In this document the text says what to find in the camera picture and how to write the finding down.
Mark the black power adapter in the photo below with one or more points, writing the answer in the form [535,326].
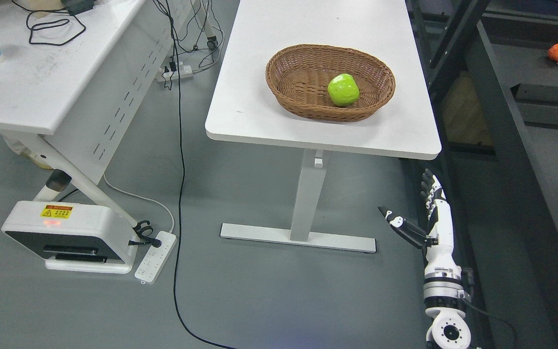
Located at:
[75,7]

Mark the brown wicker basket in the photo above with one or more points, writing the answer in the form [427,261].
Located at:
[298,77]

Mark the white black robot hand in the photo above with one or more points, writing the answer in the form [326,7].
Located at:
[438,241]

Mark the white power strip near device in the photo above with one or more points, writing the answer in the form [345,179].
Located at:
[155,258]

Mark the green apple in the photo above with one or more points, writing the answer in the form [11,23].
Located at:
[343,90]

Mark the white box device on floor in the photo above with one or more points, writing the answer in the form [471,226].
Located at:
[73,237]

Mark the white standing desk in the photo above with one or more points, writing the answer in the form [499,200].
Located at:
[244,109]

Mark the white power strip far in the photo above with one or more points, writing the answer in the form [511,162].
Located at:
[165,75]

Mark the white folding table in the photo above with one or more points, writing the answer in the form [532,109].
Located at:
[71,105]

